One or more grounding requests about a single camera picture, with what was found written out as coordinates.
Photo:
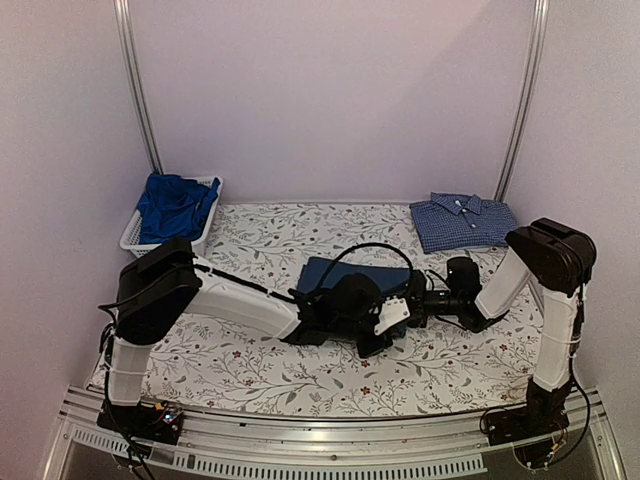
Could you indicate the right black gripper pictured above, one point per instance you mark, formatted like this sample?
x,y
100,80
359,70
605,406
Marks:
x,y
417,308

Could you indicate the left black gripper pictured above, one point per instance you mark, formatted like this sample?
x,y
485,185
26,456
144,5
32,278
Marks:
x,y
367,351

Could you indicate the dark teal t-shirt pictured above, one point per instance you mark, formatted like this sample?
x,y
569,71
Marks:
x,y
335,296

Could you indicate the bright blue garment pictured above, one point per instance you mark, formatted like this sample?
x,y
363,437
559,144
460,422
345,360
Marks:
x,y
172,206

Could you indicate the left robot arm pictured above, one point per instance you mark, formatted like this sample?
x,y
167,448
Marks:
x,y
171,280

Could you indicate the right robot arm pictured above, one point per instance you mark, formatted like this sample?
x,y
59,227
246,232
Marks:
x,y
555,262

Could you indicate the folded blue checkered shirt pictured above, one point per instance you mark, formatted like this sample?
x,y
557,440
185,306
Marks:
x,y
455,221

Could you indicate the floral patterned table mat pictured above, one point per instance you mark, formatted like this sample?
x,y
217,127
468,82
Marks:
x,y
216,363

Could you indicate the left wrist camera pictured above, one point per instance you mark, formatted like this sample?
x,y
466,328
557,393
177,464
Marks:
x,y
393,312

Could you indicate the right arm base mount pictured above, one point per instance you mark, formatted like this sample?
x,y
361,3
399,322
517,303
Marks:
x,y
503,425

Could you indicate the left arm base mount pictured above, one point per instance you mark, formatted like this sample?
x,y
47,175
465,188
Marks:
x,y
160,423

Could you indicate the right aluminium frame post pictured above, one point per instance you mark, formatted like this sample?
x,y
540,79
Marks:
x,y
532,66

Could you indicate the aluminium frame post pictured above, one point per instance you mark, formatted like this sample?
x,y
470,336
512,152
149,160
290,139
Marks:
x,y
132,69
532,66

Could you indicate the left aluminium frame post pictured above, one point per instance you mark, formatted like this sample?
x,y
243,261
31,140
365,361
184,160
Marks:
x,y
132,69

